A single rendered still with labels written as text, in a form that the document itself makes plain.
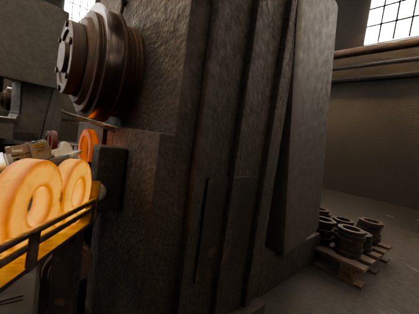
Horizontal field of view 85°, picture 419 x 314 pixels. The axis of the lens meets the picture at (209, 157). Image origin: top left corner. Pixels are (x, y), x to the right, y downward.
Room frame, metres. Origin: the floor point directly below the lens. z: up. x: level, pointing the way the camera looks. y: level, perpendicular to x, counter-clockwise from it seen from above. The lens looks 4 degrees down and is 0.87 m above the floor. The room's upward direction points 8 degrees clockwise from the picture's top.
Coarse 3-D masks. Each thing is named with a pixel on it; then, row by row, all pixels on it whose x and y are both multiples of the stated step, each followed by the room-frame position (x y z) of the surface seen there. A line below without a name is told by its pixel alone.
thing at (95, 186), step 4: (92, 184) 0.61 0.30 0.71; (96, 184) 0.61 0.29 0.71; (92, 188) 0.61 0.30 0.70; (96, 188) 0.61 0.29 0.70; (92, 192) 0.61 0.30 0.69; (96, 192) 0.61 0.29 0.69; (92, 196) 0.61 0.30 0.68; (96, 196) 0.61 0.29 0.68; (96, 204) 0.61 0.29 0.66; (96, 212) 0.61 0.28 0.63; (84, 216) 0.60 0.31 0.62; (88, 216) 0.60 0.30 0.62; (96, 216) 0.61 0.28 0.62
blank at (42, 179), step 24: (24, 168) 0.34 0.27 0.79; (48, 168) 0.39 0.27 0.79; (0, 192) 0.31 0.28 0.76; (24, 192) 0.33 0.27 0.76; (48, 192) 0.40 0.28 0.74; (0, 216) 0.30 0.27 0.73; (24, 216) 0.34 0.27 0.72; (48, 216) 0.40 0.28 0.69; (0, 240) 0.30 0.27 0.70; (24, 240) 0.34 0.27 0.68
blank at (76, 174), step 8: (64, 160) 0.51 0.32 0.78; (72, 160) 0.52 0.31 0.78; (80, 160) 0.53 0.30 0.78; (64, 168) 0.48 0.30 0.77; (72, 168) 0.49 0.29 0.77; (80, 168) 0.53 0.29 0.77; (88, 168) 0.57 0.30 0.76; (64, 176) 0.47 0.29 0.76; (72, 176) 0.49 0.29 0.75; (80, 176) 0.53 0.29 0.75; (88, 176) 0.58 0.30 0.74; (64, 184) 0.46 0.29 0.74; (72, 184) 0.49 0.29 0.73; (80, 184) 0.56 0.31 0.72; (88, 184) 0.58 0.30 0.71; (64, 192) 0.46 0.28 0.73; (72, 192) 0.50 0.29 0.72; (80, 192) 0.56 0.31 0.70; (88, 192) 0.59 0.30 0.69; (64, 200) 0.46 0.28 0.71; (72, 200) 0.55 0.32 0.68; (80, 200) 0.55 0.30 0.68; (88, 200) 0.59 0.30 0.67; (64, 208) 0.46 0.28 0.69; (72, 208) 0.50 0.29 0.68; (72, 216) 0.51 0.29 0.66; (56, 224) 0.48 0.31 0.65; (72, 224) 0.51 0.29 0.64
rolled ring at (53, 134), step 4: (52, 132) 1.63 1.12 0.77; (56, 132) 1.65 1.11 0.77; (52, 136) 1.60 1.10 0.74; (56, 136) 1.62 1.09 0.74; (48, 140) 1.71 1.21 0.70; (52, 140) 1.59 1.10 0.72; (56, 140) 1.61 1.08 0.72; (52, 144) 1.59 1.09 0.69; (56, 144) 1.60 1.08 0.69; (52, 148) 1.59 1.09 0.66; (56, 148) 1.61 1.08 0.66
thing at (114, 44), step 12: (108, 12) 0.89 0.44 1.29; (108, 24) 0.83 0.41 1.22; (120, 24) 0.89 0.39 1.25; (108, 36) 0.82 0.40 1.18; (120, 36) 0.86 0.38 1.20; (108, 48) 0.82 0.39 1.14; (120, 48) 0.86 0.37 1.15; (108, 60) 0.82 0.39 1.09; (120, 60) 0.86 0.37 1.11; (108, 72) 0.84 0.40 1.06; (120, 72) 0.86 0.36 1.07; (108, 84) 0.85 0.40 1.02; (96, 96) 0.86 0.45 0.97; (108, 96) 0.88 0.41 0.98; (96, 108) 0.89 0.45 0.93; (108, 108) 0.92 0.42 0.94
